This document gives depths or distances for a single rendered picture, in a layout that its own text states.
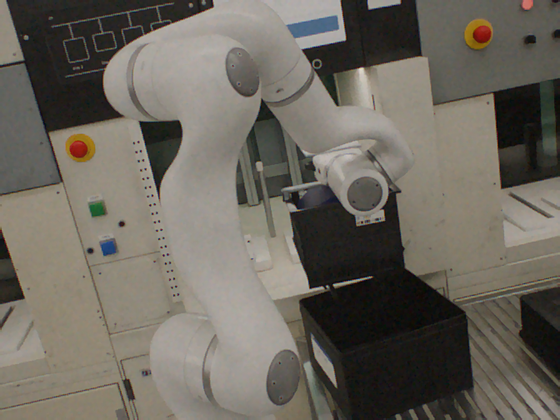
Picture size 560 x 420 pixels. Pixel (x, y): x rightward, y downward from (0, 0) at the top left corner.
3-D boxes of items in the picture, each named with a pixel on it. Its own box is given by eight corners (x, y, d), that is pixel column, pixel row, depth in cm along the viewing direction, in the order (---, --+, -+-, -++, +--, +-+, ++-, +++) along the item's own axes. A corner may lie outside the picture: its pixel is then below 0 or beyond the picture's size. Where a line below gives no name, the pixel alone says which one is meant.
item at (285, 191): (304, 307, 136) (279, 167, 126) (292, 272, 155) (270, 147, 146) (414, 285, 137) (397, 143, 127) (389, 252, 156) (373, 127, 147)
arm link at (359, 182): (358, 142, 118) (318, 172, 119) (376, 157, 105) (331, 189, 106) (382, 177, 120) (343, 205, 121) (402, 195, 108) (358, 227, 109)
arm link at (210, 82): (232, 373, 97) (320, 397, 88) (176, 412, 88) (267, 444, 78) (179, 40, 86) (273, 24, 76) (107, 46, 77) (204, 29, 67)
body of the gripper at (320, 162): (323, 196, 123) (314, 182, 133) (375, 186, 123) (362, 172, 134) (317, 159, 120) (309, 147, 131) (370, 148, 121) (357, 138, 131)
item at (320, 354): (309, 363, 151) (296, 299, 146) (413, 329, 157) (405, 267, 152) (354, 430, 125) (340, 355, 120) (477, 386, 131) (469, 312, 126)
